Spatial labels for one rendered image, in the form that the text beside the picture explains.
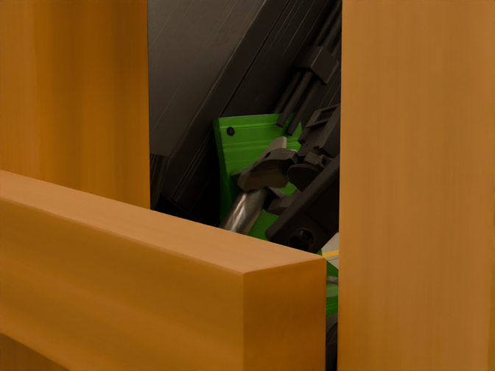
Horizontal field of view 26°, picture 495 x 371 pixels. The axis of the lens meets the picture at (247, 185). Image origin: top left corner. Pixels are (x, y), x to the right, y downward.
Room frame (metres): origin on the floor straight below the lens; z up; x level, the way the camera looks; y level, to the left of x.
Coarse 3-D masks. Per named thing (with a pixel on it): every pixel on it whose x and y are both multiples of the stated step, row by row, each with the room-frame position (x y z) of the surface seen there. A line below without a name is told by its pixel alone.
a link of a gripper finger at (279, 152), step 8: (272, 152) 1.04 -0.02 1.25; (280, 152) 1.03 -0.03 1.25; (288, 152) 1.03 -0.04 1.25; (296, 152) 1.02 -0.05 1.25; (264, 160) 1.04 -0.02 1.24; (272, 160) 1.03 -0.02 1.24; (280, 160) 1.03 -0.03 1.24; (288, 160) 1.02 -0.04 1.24; (296, 160) 1.02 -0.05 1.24; (256, 168) 1.06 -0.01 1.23; (264, 168) 1.05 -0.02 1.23; (272, 168) 1.04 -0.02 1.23; (280, 168) 1.04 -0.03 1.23; (288, 168) 1.03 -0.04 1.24
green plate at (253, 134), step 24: (216, 120) 1.14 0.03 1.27; (240, 120) 1.16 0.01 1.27; (264, 120) 1.18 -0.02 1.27; (288, 120) 1.20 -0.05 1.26; (216, 144) 1.15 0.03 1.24; (240, 144) 1.15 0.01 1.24; (264, 144) 1.17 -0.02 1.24; (288, 144) 1.19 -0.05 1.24; (240, 168) 1.14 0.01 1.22; (288, 192) 1.17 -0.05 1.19; (264, 216) 1.15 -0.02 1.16; (264, 240) 1.14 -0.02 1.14
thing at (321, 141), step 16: (320, 112) 1.07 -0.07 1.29; (336, 112) 1.04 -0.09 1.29; (304, 128) 1.07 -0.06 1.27; (320, 128) 1.05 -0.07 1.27; (336, 128) 1.02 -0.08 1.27; (304, 144) 1.05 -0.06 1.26; (320, 144) 1.01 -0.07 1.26; (336, 144) 1.02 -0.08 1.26; (304, 160) 1.00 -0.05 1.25; (320, 160) 1.00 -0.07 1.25; (288, 176) 1.03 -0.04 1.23; (304, 176) 1.02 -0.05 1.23
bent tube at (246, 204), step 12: (240, 192) 1.11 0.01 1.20; (252, 192) 1.10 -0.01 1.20; (264, 192) 1.11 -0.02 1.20; (276, 192) 1.11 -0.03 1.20; (240, 204) 1.10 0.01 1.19; (252, 204) 1.10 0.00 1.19; (264, 204) 1.11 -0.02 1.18; (228, 216) 1.09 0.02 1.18; (240, 216) 1.09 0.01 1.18; (252, 216) 1.09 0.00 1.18; (228, 228) 1.08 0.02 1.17; (240, 228) 1.08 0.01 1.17
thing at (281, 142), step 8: (272, 144) 1.11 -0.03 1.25; (280, 144) 1.09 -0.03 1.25; (264, 152) 1.10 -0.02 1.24; (256, 160) 1.10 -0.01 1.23; (248, 168) 1.09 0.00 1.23; (240, 176) 1.10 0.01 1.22; (248, 176) 1.08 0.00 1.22; (256, 176) 1.07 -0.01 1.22; (264, 176) 1.06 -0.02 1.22; (272, 176) 1.05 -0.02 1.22; (280, 176) 1.05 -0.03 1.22; (240, 184) 1.11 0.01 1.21; (248, 184) 1.09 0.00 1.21; (256, 184) 1.08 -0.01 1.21; (264, 184) 1.07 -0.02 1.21; (272, 184) 1.07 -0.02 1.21; (280, 184) 1.06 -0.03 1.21
